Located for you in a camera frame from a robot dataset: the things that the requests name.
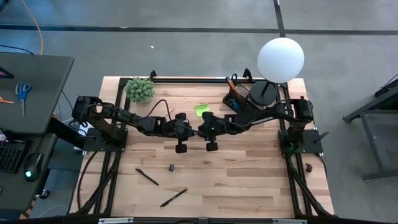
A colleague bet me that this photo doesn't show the green sticky note pad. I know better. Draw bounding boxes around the green sticky note pad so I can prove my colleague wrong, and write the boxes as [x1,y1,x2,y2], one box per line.
[194,103,211,119]

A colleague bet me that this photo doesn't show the black keyboard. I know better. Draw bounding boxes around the black keyboard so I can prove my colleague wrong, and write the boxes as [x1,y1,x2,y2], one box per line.
[0,140,28,175]

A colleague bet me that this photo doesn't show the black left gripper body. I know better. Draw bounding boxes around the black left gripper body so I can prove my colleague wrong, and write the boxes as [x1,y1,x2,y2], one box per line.
[164,111,196,154]

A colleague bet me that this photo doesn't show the blue-handled scissors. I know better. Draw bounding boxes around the blue-handled scissors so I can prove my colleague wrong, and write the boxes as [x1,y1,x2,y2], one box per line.
[14,82,33,118]

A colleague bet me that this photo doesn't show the orange floor cable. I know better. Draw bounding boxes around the orange floor cable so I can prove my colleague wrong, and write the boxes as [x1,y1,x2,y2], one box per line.
[20,0,45,56]

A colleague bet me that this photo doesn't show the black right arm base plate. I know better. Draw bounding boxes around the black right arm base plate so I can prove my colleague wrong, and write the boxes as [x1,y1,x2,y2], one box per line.
[277,128,325,154]

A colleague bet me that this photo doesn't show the dark device with pink edge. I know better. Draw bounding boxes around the dark device with pink edge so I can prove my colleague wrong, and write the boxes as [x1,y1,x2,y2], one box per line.
[0,66,16,80]

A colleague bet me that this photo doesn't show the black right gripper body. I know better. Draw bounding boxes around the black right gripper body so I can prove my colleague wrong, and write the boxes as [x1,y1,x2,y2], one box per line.
[200,110,233,153]

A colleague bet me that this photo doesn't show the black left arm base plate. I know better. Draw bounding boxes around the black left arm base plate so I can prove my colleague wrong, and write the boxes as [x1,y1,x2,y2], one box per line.
[81,126,129,153]

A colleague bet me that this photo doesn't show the black computer mouse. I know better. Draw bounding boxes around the black computer mouse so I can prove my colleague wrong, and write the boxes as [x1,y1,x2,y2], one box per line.
[23,151,45,183]

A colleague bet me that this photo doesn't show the black aluminium table frame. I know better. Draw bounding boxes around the black aluminium table frame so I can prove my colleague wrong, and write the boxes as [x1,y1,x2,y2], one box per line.
[73,68,335,218]

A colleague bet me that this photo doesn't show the white globe lamp black base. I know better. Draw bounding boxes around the white globe lamp black base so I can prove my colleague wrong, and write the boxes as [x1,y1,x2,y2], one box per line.
[249,37,305,108]

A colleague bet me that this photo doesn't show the green plant in patterned pot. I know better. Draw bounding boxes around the green plant in patterned pot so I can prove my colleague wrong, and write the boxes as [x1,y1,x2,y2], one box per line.
[124,77,156,105]

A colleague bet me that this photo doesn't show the black mesh desk organizer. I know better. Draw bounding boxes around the black mesh desk organizer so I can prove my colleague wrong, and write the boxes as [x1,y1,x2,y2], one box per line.
[221,76,261,116]

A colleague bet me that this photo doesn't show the black metal side table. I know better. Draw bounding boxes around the black metal side table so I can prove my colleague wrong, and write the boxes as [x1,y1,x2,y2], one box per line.
[343,73,398,182]

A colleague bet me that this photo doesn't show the grey office desk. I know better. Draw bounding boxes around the grey office desk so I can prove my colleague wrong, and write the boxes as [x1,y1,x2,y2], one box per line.
[0,52,75,215]

